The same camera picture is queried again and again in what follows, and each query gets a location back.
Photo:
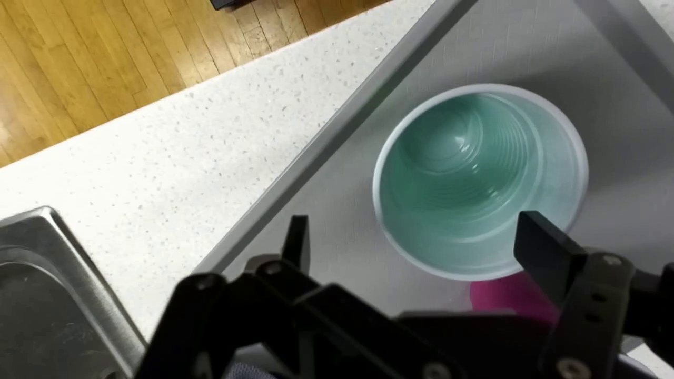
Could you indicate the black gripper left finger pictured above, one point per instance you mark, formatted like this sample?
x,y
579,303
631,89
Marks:
x,y
295,242

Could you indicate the green plastic cup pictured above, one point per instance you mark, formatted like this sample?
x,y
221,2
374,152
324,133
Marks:
x,y
476,210

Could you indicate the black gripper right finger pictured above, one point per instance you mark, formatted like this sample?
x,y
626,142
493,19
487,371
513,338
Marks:
x,y
554,263

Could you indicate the grey plastic tray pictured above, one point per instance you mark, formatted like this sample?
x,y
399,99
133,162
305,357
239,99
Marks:
x,y
561,43

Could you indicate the magenta plastic cup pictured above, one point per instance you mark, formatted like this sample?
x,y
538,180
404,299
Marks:
x,y
506,298

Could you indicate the stainless steel double sink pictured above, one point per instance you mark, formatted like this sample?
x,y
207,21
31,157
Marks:
x,y
49,301

